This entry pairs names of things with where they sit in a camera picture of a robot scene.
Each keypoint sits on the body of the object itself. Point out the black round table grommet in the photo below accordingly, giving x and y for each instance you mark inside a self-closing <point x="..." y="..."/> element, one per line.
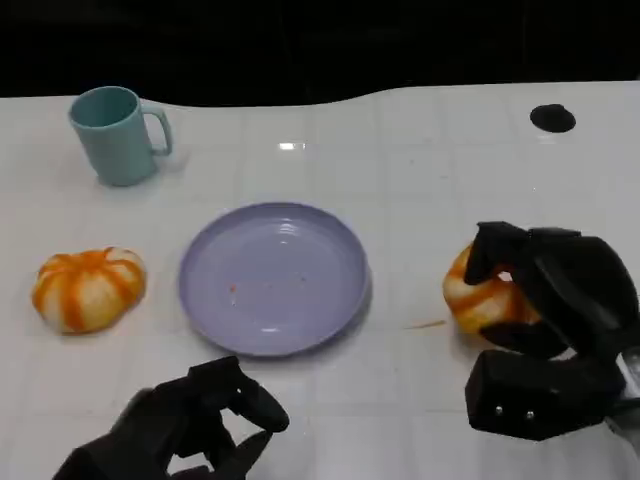
<point x="552" y="118"/>

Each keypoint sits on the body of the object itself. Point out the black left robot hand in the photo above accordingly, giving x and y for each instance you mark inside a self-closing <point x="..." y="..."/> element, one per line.
<point x="160" y="425"/>

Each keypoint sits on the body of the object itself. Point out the lilac plate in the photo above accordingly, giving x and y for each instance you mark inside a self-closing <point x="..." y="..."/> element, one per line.
<point x="275" y="280"/>

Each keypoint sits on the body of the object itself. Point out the orange white toy bread roll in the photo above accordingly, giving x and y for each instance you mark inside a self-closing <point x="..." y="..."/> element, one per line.
<point x="475" y="300"/>
<point x="90" y="290"/>

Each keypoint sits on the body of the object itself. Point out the pale green mug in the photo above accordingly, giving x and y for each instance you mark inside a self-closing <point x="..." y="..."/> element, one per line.
<point x="117" y="145"/>

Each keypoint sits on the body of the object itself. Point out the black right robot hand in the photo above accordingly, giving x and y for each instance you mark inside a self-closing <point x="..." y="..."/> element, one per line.
<point x="575" y="280"/>

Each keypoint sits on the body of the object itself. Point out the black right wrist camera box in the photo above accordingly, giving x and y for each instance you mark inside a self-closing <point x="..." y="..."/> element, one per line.
<point x="525" y="390"/>

